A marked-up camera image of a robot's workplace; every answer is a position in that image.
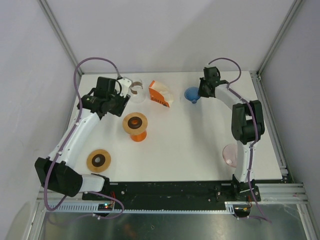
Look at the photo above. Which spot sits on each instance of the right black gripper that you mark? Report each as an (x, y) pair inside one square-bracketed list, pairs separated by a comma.
[(201, 93)]

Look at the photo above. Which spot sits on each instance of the aluminium frame post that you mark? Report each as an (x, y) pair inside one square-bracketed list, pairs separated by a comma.
[(280, 34), (52, 20)]

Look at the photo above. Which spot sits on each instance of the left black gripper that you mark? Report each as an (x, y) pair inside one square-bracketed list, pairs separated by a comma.
[(118, 111)]

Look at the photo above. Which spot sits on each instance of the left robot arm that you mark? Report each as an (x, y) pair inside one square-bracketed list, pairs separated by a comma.
[(57, 171)]

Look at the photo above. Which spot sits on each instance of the clear glass carafe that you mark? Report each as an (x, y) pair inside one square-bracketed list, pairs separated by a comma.
[(137, 92)]

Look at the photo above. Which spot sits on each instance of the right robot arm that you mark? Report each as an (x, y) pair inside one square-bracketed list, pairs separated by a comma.
[(247, 127)]

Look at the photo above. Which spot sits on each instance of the aluminium frame post right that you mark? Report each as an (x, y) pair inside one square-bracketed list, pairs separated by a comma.
[(280, 34)]

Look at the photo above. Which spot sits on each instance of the orange coffee filter box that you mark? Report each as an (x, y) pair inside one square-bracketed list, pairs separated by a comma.
[(160, 93)]

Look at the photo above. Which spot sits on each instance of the white cable duct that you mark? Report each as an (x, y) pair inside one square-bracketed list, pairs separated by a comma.
[(104, 208)]

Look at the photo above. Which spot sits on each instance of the aluminium frame post left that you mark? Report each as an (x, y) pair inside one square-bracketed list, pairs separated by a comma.
[(52, 20)]

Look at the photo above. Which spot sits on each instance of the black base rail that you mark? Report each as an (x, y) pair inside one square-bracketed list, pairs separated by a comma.
[(172, 195)]

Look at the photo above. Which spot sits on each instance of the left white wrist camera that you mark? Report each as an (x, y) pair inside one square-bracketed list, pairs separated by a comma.
[(122, 86)]

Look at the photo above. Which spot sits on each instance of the orange glass carafe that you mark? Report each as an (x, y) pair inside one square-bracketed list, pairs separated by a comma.
[(139, 137)]

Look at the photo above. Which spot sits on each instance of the blue glass dripper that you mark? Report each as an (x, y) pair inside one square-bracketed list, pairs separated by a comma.
[(191, 94)]

